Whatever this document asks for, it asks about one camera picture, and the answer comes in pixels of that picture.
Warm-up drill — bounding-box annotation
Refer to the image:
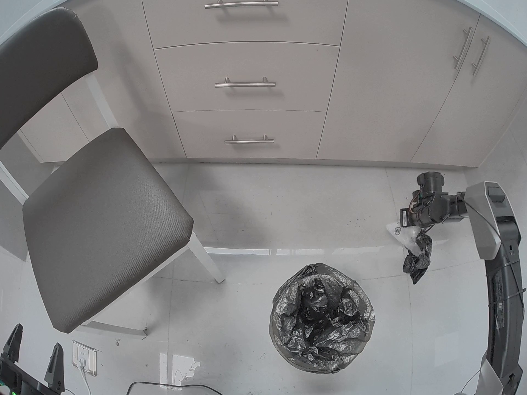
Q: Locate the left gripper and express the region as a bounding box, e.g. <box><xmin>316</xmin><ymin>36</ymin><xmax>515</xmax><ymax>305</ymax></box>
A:
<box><xmin>0</xmin><ymin>323</ymin><xmax>65</xmax><ymax>395</ymax></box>

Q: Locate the black plastic bag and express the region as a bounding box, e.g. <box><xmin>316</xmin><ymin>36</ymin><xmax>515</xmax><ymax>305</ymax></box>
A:
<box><xmin>269</xmin><ymin>263</ymin><xmax>376</xmax><ymax>374</ymax></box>

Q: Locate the black plastic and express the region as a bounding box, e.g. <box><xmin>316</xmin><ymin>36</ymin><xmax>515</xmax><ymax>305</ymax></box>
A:
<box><xmin>402</xmin><ymin>233</ymin><xmax>434</xmax><ymax>285</ymax></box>

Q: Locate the grey padded white-framed chair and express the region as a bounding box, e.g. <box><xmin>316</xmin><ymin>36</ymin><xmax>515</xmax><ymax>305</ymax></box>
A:
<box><xmin>0</xmin><ymin>7</ymin><xmax>227</xmax><ymax>340</ymax></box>

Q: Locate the beige cabinet with drawers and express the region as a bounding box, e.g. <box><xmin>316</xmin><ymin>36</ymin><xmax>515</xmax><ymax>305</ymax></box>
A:
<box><xmin>18</xmin><ymin>0</ymin><xmax>527</xmax><ymax>168</ymax></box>

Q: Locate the clear printed wrapper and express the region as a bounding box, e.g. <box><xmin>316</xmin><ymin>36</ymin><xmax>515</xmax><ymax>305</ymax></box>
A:
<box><xmin>385</xmin><ymin>222</ymin><xmax>422</xmax><ymax>257</ymax></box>

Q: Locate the white cable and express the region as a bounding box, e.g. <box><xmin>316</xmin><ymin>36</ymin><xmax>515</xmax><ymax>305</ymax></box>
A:
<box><xmin>77</xmin><ymin>356</ymin><xmax>94</xmax><ymax>395</ymax></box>

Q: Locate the black cable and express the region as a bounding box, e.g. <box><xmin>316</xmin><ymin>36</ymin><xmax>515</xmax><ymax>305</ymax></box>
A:
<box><xmin>128</xmin><ymin>380</ymin><xmax>223</xmax><ymax>395</ymax></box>
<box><xmin>461</xmin><ymin>369</ymin><xmax>484</xmax><ymax>395</ymax></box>

